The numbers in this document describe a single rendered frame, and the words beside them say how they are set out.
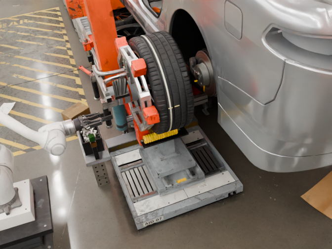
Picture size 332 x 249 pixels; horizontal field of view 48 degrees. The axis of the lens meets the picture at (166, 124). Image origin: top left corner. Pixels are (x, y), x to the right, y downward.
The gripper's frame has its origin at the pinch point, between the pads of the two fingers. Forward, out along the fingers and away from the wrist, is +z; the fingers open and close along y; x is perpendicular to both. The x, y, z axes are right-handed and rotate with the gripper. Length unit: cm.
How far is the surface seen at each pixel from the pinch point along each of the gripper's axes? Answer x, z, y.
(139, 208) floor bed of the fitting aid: -75, 6, 15
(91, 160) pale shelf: -38.1, -16.7, -7.8
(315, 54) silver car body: 58, 81, 80
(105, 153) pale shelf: -38.1, -5.9, -10.2
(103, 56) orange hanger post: 12, 13, -56
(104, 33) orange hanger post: 28, 17, -56
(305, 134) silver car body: 25, 74, 89
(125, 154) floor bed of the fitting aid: -75, 12, -44
